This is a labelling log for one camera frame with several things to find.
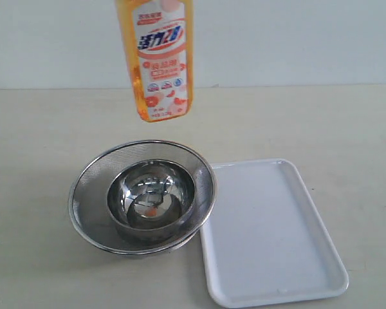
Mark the orange pump soap bottle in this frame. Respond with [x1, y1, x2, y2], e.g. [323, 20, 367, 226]
[115, 1, 194, 122]

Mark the small stainless steel bowl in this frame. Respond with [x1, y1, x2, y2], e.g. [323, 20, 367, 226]
[107, 160, 196, 244]

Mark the steel mesh strainer basket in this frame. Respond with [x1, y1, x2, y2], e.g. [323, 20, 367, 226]
[68, 140, 217, 257]

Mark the white rectangular plastic tray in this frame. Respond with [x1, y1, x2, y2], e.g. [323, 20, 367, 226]
[201, 158, 349, 308]

